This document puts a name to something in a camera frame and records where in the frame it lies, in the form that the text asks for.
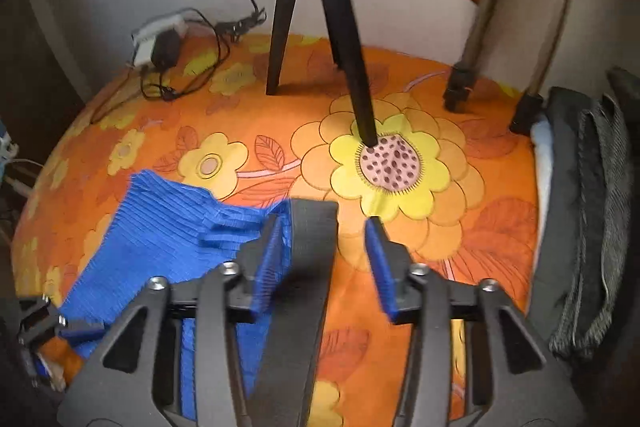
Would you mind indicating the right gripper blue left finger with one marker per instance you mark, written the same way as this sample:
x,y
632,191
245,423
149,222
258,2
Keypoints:
x,y
271,267

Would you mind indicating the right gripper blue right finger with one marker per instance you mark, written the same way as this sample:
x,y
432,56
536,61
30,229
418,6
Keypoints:
x,y
376,240

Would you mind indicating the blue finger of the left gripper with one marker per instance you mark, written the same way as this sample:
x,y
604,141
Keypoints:
x,y
80,330

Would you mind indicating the blue striped pants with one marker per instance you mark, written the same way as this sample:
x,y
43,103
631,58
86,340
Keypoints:
x,y
180,232

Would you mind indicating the orange floral bedsheet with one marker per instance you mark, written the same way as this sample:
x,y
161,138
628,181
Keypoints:
x,y
458,190

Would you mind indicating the tall silver tripod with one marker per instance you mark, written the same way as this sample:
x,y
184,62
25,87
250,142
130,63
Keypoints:
x,y
503,32

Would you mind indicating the stack of dark folded clothes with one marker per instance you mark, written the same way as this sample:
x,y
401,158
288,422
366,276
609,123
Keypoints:
x,y
585,190

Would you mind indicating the black power adapter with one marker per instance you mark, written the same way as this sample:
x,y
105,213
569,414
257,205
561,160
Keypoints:
x,y
166,50

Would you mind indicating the white power strip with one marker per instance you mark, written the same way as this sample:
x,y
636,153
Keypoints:
x,y
143,38

